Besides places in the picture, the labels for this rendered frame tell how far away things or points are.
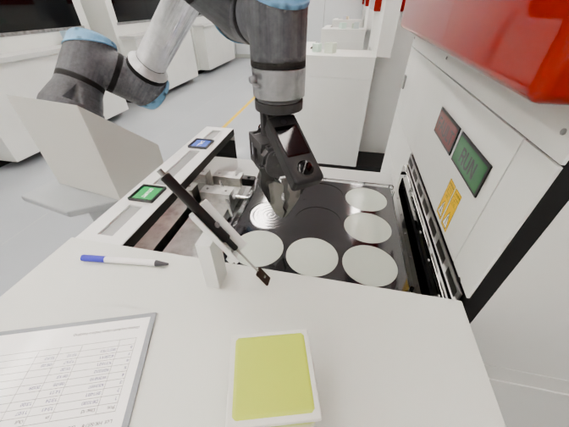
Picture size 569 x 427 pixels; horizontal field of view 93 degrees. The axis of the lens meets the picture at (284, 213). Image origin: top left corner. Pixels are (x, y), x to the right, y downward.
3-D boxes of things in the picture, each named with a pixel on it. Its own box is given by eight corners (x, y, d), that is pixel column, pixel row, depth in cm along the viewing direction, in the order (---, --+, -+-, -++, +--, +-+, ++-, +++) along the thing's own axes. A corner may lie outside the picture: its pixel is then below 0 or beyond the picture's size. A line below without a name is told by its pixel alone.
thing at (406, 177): (400, 193, 78) (410, 163, 72) (434, 340, 44) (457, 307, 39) (394, 192, 79) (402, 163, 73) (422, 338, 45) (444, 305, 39)
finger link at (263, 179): (282, 194, 49) (282, 149, 44) (286, 199, 48) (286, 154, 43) (258, 200, 48) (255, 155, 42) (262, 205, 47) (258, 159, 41)
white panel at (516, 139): (392, 149, 108) (424, 28, 83) (444, 356, 45) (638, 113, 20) (384, 148, 108) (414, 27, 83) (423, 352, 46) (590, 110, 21)
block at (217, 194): (234, 196, 71) (234, 187, 69) (230, 204, 69) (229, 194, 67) (207, 193, 72) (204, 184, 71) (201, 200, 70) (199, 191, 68)
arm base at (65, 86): (19, 96, 69) (30, 59, 70) (73, 120, 84) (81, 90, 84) (69, 107, 67) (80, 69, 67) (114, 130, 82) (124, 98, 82)
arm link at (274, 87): (316, 68, 36) (257, 74, 33) (313, 104, 38) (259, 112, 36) (291, 59, 41) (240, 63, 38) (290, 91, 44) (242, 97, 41)
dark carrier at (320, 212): (389, 190, 71) (389, 187, 71) (410, 301, 45) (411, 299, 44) (263, 176, 77) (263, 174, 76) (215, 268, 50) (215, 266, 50)
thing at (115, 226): (238, 166, 97) (233, 128, 88) (146, 296, 54) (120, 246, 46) (213, 163, 98) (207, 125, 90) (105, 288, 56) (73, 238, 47)
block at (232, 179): (245, 180, 77) (243, 172, 75) (240, 187, 75) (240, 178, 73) (218, 178, 79) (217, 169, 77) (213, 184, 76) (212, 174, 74)
